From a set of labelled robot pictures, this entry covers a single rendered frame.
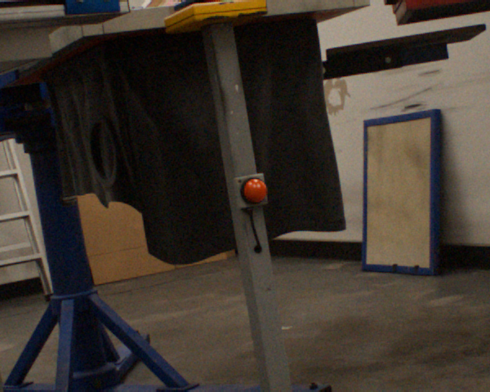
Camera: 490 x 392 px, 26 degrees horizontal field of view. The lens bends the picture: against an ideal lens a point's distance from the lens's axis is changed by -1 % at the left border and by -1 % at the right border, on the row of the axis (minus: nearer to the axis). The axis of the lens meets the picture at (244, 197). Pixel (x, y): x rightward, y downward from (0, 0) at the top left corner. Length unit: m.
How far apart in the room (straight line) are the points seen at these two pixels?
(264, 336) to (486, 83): 2.97
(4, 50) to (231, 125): 0.39
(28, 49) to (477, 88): 3.24
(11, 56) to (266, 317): 0.58
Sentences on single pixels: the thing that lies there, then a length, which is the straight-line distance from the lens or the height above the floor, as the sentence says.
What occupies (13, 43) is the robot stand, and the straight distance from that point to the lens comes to 1.56.
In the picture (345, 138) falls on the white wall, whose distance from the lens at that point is 5.58.
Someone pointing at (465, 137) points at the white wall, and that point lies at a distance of 4.72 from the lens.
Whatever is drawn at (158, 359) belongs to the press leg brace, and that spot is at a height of 0.14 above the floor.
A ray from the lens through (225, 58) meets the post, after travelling 1.71.
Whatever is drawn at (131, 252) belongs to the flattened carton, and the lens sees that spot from 6.68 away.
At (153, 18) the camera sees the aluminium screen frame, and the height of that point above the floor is 0.97.
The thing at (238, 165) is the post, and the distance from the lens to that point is 1.70.
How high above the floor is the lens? 0.73
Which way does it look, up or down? 3 degrees down
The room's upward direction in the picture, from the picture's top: 9 degrees counter-clockwise
